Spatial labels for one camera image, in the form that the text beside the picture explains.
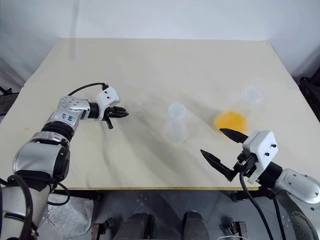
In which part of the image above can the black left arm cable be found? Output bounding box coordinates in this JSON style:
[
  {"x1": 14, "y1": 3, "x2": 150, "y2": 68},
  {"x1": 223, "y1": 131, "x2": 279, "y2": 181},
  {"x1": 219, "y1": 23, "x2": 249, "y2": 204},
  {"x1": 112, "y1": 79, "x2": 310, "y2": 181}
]
[{"x1": 67, "y1": 82, "x2": 106, "y2": 97}]

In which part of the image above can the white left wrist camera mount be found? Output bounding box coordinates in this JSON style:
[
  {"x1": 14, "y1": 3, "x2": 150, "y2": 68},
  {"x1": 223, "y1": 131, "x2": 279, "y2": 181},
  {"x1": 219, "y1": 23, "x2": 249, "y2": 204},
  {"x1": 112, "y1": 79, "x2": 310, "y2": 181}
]
[{"x1": 96, "y1": 86, "x2": 121, "y2": 121}]

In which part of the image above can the thin white cable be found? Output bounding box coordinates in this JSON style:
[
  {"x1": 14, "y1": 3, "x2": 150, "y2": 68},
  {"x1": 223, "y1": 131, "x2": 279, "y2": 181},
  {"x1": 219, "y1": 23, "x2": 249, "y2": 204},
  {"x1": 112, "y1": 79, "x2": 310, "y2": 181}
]
[{"x1": 219, "y1": 234, "x2": 249, "y2": 240}]

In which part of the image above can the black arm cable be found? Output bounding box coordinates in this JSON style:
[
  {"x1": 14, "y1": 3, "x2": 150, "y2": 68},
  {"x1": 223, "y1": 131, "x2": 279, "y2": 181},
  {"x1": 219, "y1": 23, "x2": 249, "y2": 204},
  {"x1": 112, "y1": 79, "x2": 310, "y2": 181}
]
[
  {"x1": 67, "y1": 82, "x2": 106, "y2": 97},
  {"x1": 239, "y1": 171, "x2": 286, "y2": 240}
]

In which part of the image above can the dark rounded shape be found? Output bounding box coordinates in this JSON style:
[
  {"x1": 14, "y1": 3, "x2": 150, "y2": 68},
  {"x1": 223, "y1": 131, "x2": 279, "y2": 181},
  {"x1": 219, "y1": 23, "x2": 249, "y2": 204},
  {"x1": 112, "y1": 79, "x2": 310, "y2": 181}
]
[
  {"x1": 183, "y1": 210, "x2": 210, "y2": 240},
  {"x1": 125, "y1": 212, "x2": 155, "y2": 240}
]

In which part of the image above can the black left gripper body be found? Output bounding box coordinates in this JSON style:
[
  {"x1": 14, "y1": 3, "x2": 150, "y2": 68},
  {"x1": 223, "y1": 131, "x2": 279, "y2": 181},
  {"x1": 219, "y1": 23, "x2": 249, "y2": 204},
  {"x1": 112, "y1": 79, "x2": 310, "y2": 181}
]
[{"x1": 101, "y1": 105, "x2": 117, "y2": 122}]

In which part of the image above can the crumpled clear plastic sheet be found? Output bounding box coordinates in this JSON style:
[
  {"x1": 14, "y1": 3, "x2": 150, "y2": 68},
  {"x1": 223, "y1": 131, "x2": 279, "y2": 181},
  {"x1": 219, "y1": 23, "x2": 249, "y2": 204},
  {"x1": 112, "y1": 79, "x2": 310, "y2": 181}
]
[{"x1": 45, "y1": 194, "x2": 95, "y2": 239}]

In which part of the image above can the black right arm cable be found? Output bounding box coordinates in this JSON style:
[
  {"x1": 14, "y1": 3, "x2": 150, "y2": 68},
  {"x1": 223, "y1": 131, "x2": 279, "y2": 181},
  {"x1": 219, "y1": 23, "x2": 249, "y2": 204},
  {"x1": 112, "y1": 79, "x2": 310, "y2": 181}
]
[{"x1": 239, "y1": 171, "x2": 286, "y2": 240}]

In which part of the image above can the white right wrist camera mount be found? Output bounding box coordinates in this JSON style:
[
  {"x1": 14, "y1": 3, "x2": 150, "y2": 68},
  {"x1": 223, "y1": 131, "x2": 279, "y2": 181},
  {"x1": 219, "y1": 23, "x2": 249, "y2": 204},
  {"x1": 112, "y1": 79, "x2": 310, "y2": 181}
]
[{"x1": 242, "y1": 130, "x2": 279, "y2": 185}]

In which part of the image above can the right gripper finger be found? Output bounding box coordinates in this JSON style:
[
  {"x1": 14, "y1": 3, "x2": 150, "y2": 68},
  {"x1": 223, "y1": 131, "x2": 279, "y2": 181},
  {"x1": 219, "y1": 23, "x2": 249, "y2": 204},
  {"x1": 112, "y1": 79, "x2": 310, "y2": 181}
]
[
  {"x1": 200, "y1": 148, "x2": 236, "y2": 183},
  {"x1": 219, "y1": 127, "x2": 249, "y2": 144}
]

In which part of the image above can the dark metal frame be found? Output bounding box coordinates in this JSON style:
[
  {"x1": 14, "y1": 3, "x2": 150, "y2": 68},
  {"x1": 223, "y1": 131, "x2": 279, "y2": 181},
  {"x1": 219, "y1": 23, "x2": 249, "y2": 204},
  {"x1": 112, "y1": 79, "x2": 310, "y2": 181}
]
[
  {"x1": 0, "y1": 84, "x2": 20, "y2": 116},
  {"x1": 298, "y1": 71, "x2": 320, "y2": 106}
]

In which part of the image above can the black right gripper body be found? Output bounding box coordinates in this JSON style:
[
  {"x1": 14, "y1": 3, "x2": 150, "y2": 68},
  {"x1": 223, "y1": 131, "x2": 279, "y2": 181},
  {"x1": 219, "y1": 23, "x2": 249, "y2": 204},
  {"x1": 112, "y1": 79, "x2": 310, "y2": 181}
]
[{"x1": 233, "y1": 147, "x2": 259, "y2": 178}]

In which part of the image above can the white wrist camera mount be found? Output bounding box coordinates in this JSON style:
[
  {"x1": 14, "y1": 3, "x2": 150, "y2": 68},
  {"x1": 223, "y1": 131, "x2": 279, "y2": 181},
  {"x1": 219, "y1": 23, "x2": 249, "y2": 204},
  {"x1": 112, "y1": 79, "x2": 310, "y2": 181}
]
[
  {"x1": 242, "y1": 130, "x2": 279, "y2": 185},
  {"x1": 96, "y1": 86, "x2": 121, "y2": 121}
]

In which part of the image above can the clear conical flask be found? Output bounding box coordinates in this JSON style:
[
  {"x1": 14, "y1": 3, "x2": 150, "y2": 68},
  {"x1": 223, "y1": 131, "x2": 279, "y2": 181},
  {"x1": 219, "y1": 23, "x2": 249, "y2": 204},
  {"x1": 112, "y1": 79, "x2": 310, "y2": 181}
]
[
  {"x1": 213, "y1": 84, "x2": 265, "y2": 134},
  {"x1": 162, "y1": 102, "x2": 189, "y2": 144}
]

